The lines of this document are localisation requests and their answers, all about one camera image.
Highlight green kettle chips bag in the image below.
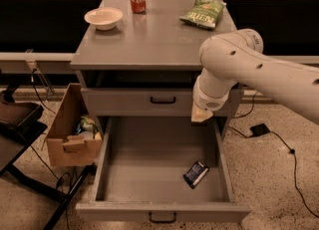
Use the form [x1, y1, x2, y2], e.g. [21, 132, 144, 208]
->
[179, 0, 226, 30]

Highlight cardboard box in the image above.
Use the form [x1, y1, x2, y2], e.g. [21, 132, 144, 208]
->
[46, 84, 102, 166]

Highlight black floor cable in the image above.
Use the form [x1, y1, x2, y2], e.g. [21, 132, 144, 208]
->
[228, 125, 319, 218]

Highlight dark blue rxbar wrapper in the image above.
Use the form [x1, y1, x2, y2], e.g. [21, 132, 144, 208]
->
[183, 161, 209, 189]

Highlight black cable at left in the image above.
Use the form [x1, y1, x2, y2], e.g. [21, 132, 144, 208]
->
[29, 68, 73, 230]

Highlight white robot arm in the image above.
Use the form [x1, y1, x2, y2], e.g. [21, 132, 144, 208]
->
[191, 29, 319, 123]

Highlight white bowl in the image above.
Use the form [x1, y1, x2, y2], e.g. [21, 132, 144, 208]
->
[84, 7, 123, 31]

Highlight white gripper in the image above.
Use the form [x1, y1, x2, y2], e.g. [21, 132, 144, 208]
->
[191, 76, 230, 122]

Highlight grey drawer cabinet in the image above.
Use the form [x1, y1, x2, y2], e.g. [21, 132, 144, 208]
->
[69, 0, 255, 142]

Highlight black power adapter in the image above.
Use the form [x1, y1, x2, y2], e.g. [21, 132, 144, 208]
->
[250, 123, 270, 137]

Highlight black table with tray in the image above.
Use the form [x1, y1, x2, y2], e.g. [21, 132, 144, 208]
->
[0, 90, 94, 230]

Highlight snack items in box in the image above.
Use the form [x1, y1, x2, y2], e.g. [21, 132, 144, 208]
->
[75, 115, 101, 139]

